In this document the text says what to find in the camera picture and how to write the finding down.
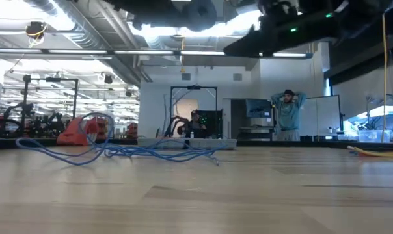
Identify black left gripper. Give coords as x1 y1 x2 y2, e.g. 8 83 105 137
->
131 0 186 31

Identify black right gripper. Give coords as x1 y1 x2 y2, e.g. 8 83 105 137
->
223 0 344 58

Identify blue ethernet cord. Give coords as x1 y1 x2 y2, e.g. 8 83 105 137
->
15 112 229 167

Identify long ceiling light strip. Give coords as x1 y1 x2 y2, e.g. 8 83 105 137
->
0 47 314 60

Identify person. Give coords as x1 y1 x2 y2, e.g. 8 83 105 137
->
269 88 308 142
182 110 208 139

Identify black computer green lights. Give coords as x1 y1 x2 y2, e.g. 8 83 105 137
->
196 109 224 139

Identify black equipment stand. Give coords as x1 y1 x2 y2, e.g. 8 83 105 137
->
237 125 277 142

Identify whiteboard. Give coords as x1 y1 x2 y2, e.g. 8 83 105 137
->
299 94 343 138

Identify red storage bin rack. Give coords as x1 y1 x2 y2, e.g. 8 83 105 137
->
126 122 139 140

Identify grey tray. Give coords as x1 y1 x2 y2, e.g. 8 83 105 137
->
137 137 238 151

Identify red tape dispenser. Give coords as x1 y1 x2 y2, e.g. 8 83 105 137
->
56 116 100 146

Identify clear plastic bin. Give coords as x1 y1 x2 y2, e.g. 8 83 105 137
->
357 129 393 144

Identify yellow hanging pendant cord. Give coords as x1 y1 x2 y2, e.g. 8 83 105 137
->
179 34 187 73

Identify black camera rig frame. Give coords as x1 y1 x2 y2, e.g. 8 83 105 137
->
169 84 219 139
21 73 80 120

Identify silver ceiling air duct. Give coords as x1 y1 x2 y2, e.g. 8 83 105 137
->
22 0 154 86

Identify black yellow ceiling cord reel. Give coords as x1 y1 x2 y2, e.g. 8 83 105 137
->
24 20 49 46

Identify yellow power cord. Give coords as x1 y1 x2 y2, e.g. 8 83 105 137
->
380 12 389 144

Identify orange cable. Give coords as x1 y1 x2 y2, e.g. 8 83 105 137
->
357 151 383 159

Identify yellow cable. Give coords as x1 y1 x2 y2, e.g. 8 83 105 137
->
346 145 393 159

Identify black table frame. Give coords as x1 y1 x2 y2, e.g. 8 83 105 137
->
0 137 393 151

